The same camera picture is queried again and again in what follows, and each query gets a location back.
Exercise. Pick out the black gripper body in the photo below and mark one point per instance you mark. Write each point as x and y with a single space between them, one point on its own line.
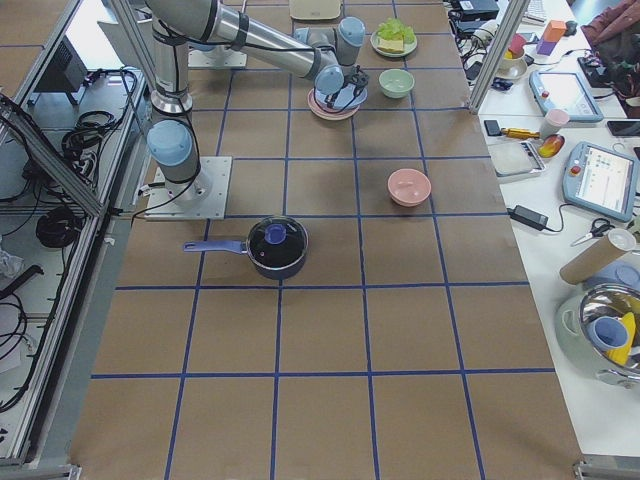
346 89

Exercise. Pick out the blue plate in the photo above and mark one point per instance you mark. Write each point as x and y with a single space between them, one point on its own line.
347 98

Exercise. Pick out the pink plate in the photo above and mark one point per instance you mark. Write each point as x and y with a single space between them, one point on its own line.
311 94

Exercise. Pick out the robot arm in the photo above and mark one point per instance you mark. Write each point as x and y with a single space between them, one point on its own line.
325 56

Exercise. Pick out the green bowl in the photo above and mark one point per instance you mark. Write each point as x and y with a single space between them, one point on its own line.
396 83

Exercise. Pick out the bread slice on plate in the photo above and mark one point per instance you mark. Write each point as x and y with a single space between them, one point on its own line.
390 46

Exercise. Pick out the white plate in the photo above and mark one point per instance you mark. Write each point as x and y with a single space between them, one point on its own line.
331 116

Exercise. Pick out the green lettuce leaf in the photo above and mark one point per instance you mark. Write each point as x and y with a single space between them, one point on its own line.
394 29

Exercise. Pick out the green plate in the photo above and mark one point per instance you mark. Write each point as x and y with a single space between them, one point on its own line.
408 48

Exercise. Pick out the white toaster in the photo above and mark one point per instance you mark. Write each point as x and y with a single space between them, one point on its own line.
315 10

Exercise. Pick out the pink bowl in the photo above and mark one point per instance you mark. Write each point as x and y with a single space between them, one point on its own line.
408 187

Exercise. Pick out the kitchen scale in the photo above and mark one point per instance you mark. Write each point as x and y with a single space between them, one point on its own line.
513 160

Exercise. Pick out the blue saucepan with lid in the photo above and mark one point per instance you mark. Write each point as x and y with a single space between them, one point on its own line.
277 247

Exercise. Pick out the white paper cup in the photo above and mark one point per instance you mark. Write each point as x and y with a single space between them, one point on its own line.
554 120

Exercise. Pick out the black power adapter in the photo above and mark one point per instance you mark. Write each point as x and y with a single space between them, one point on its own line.
528 217

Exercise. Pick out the teach pendant far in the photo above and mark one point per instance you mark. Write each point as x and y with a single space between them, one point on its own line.
566 91

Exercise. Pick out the teach pendant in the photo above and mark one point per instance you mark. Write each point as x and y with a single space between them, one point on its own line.
566 91
601 180

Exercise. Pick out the teach pendant near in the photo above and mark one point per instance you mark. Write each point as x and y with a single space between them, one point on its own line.
601 180

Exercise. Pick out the scissors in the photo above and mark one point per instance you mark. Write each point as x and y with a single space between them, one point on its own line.
599 227

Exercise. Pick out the cardboard tube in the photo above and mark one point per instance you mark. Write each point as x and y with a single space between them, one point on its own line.
613 245

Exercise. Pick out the steel mixing bowl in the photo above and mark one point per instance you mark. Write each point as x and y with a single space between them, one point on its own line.
617 367

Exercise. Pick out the blue cup in bowl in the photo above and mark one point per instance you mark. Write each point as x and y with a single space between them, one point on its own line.
609 333

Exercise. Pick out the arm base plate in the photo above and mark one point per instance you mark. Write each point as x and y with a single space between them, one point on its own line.
205 199
218 58

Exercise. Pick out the aluminium frame post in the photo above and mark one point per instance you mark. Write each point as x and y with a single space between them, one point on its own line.
511 18

